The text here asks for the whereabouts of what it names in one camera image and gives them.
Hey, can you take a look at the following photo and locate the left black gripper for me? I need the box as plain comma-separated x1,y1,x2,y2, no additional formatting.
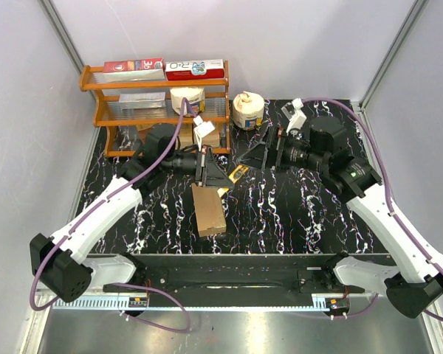
162,145,235,188

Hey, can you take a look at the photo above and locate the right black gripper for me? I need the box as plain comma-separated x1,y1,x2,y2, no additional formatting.
236,125,328,173

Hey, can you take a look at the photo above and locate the yellow utility knife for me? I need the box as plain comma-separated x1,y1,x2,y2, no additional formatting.
229,164,250,184

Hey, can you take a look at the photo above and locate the brown cardboard express box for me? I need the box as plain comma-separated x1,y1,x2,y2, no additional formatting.
191,184,227,237

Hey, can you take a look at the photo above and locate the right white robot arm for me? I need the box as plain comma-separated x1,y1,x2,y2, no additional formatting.
238,117,443,319

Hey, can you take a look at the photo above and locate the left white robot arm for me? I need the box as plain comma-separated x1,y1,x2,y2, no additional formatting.
30,123,233,302

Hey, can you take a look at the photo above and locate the right small cardboard box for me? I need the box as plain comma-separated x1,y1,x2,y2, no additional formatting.
202,124,220,148

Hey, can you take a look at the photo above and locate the small cardboard box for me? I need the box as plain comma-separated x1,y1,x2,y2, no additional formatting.
202,124,220,148
177,123,193,149

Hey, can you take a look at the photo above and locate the middle small cardboard box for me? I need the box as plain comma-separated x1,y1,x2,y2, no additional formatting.
177,123,193,149

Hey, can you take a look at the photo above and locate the dark brown small box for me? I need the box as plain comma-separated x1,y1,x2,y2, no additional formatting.
135,125,153,139

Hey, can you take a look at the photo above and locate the red white toothpaste box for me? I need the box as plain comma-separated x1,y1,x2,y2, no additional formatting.
165,59,224,80

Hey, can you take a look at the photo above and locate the red silver toothpaste box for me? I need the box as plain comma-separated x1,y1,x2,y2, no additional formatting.
102,58,165,83

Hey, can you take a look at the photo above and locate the toilet paper roll on table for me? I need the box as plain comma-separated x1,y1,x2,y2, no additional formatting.
233,91,264,131

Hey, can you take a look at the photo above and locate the toilet paper roll on shelf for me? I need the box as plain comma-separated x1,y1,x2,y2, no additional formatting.
170,86,205,116

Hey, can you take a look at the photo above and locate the orange wooden shelf rack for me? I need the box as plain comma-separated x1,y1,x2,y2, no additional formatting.
79,60,232,158

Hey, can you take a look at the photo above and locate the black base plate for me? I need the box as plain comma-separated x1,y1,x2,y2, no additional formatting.
103,253,366,309

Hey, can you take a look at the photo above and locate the aluminium frame rail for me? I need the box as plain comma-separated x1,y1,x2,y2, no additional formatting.
36,283,439,298

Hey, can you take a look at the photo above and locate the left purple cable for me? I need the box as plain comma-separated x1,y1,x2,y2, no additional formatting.
29,97,193,333

